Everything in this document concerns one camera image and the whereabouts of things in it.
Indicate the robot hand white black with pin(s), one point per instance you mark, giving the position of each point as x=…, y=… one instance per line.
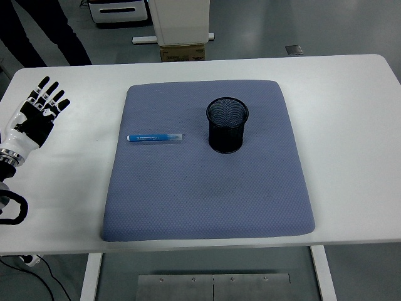
x=18, y=138

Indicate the blue marker with clear cap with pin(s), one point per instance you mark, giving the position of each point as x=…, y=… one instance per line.
x=147, y=138

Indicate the black mesh pen holder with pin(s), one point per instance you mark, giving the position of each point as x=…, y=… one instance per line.
x=227, y=138

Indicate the person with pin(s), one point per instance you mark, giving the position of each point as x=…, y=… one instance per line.
x=28, y=34

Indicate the white power strip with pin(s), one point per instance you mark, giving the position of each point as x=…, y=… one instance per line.
x=33, y=261

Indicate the white table leg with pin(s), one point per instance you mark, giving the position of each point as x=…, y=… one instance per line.
x=91, y=276
x=324, y=276

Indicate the white base bar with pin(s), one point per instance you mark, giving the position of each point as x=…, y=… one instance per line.
x=142, y=39

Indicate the white and black appliance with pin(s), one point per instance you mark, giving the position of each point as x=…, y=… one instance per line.
x=119, y=12

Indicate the brown cardboard box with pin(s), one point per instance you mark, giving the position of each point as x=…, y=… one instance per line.
x=181, y=54

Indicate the blue-grey textured mat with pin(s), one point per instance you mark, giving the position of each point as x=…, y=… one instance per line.
x=206, y=194

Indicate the white cabinet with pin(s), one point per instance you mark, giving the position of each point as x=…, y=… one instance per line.
x=181, y=22

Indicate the grey metal plate with screws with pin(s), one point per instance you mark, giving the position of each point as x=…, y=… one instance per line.
x=188, y=288

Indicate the grey floor outlet plate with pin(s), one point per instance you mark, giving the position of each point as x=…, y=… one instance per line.
x=294, y=50

